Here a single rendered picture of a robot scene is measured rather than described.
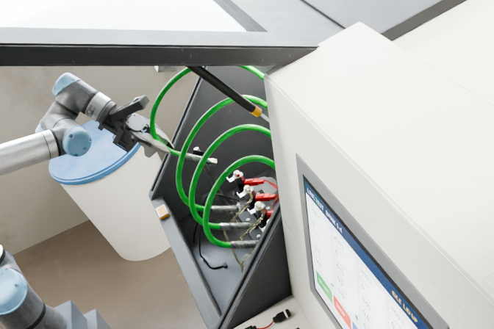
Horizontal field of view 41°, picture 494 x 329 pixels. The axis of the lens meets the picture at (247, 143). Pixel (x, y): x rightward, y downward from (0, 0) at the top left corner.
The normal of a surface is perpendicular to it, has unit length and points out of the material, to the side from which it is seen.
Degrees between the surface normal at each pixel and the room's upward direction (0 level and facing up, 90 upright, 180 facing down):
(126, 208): 94
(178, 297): 0
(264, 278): 90
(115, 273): 0
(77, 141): 90
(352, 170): 76
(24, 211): 90
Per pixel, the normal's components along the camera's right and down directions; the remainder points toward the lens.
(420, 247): -0.93, 0.29
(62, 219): 0.23, 0.52
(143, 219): 0.46, 0.46
